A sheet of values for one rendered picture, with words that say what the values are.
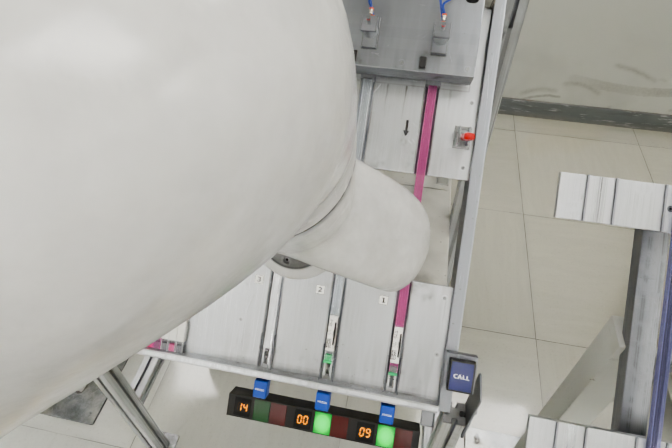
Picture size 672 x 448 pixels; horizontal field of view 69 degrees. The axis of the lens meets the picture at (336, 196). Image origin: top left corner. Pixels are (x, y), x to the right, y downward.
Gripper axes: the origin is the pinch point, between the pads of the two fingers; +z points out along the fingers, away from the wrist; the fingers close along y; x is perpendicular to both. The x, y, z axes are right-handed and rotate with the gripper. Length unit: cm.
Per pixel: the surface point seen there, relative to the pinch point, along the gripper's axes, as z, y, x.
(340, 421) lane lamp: 4.8, -3.3, 40.9
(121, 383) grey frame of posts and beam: 24, 49, 55
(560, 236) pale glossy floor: 136, -74, 27
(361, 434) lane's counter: 4.6, -7.2, 42.4
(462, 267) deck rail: 7.8, -19.8, 11.4
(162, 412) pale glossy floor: 57, 55, 85
